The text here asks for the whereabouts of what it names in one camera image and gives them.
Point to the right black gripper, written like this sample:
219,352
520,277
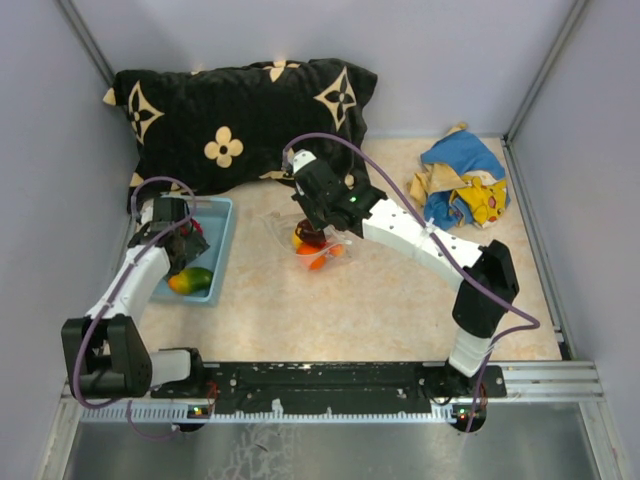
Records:
318,224

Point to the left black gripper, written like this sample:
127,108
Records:
196,245

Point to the yellow green toy mango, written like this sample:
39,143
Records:
190,281

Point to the dark purple toy fruit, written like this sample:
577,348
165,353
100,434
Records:
309,234

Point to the light blue plastic basket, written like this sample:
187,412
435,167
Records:
220,235

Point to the clear polka dot zip bag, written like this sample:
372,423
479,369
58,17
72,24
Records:
281,226

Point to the yellow toy pepper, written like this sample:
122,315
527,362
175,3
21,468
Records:
296,241

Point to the orange toy fruit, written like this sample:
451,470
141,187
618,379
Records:
307,251

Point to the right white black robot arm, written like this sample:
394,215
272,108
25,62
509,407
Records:
478,274

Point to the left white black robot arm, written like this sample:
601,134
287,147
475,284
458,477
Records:
105,356

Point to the black floral plush pillow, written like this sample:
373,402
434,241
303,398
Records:
210,131

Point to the blue yellow cartoon cloth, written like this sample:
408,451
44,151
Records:
461,182

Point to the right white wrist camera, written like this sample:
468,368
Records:
299,160

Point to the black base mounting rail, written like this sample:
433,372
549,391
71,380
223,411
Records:
316,388

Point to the aluminium frame rail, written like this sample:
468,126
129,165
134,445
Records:
498,384

